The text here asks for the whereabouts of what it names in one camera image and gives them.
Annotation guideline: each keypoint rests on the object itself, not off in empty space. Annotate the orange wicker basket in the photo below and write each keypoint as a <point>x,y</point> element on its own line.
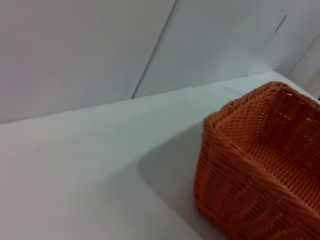
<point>262,175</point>

